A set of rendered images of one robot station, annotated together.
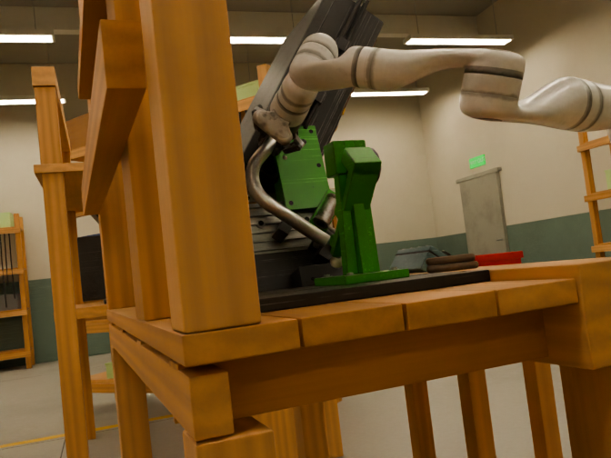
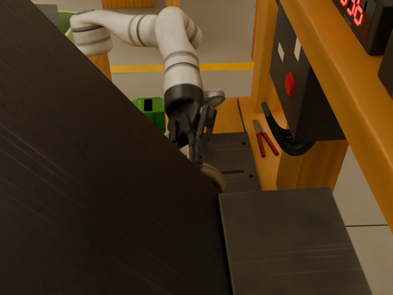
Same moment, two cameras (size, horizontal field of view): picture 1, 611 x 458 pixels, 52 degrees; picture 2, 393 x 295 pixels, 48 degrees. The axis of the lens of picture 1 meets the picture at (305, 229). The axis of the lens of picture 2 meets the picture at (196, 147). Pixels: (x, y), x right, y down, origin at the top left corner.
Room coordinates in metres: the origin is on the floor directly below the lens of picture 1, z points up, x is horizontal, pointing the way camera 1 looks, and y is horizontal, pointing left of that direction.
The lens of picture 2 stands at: (1.89, 0.22, 1.76)
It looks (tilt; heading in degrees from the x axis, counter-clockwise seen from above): 44 degrees down; 196
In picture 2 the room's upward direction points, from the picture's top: straight up
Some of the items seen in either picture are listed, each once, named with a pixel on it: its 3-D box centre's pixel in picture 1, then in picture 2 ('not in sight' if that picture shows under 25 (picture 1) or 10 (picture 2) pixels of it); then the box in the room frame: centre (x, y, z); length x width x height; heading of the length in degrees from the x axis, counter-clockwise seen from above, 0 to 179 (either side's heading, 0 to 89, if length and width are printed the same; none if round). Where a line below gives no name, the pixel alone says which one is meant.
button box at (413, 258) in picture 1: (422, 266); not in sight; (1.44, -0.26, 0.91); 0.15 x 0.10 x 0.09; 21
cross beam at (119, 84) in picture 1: (99, 159); not in sight; (1.38, 0.44, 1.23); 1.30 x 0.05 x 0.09; 21
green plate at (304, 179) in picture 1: (295, 169); not in sight; (1.46, 0.01, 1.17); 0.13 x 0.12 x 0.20; 21
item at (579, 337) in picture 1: (381, 304); not in sight; (1.61, -0.17, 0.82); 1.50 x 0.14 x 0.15; 21
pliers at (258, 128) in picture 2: not in sight; (262, 137); (0.92, 0.14, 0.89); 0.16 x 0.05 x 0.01; 27
